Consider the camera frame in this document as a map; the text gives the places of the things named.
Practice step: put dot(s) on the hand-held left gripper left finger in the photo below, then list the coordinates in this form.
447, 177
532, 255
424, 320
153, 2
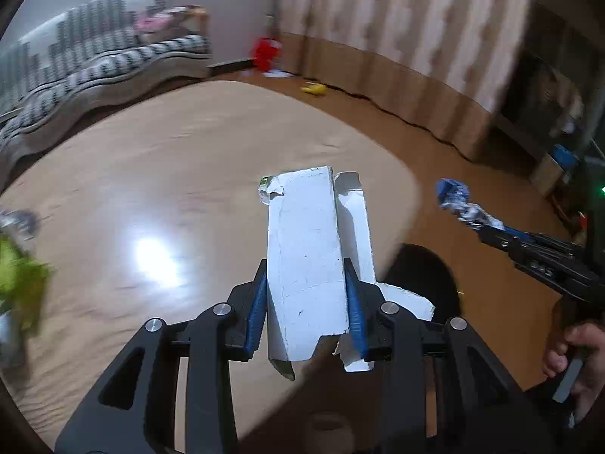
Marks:
255, 314

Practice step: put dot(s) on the red bag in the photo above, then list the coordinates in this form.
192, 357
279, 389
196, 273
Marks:
265, 54

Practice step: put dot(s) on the white cardboard box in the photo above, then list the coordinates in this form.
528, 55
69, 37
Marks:
302, 246

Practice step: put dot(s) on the beige cylinder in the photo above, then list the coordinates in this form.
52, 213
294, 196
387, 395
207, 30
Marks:
328, 432

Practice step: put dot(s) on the yellow toy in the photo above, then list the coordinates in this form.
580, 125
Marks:
315, 89

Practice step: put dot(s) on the green wrapper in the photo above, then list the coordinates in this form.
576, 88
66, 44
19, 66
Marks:
19, 283

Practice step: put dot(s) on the black bin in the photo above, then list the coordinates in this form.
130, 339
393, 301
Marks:
416, 269

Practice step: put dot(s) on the person's dark clothing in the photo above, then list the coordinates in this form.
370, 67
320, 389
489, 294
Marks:
548, 425

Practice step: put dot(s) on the crumpled silver foil wrapper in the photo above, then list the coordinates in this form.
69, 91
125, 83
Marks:
16, 222

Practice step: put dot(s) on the blue and white wrapper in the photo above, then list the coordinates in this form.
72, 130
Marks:
453, 194

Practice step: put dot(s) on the white paper sheet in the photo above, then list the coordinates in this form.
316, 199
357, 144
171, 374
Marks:
278, 74

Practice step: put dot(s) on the dark wooden cabinet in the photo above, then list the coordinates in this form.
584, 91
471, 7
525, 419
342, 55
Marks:
548, 80

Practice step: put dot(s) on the small blue box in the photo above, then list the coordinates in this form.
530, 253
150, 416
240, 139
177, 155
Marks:
563, 155

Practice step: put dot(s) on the beige patterned curtain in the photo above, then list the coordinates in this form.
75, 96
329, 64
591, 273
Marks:
401, 33

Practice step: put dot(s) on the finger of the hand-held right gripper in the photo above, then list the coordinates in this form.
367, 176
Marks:
498, 239

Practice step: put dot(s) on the pink cloth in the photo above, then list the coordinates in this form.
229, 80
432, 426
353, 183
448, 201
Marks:
158, 20

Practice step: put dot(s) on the person's right hand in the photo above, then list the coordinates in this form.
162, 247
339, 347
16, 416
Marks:
591, 340

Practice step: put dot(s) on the wooden armrest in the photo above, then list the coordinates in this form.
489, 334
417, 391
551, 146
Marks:
201, 16

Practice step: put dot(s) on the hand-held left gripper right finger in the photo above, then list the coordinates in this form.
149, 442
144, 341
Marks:
355, 314

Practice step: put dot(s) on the black and white patterned sofa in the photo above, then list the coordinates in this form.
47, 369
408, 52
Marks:
71, 28

